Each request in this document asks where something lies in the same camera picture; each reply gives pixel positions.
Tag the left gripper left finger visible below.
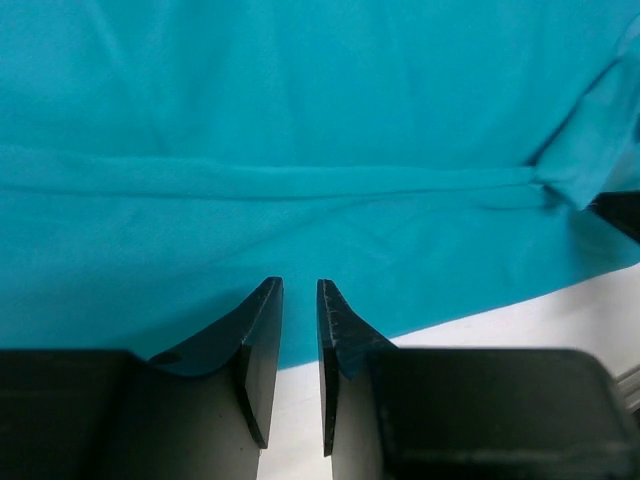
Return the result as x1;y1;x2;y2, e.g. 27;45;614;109
1;277;283;479

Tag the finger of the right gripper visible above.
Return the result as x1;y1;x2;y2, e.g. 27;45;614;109
588;190;639;244

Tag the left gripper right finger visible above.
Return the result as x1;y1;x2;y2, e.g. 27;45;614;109
317;280;638;479

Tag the teal t-shirt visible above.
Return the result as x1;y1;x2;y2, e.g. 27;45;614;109
1;1;639;367

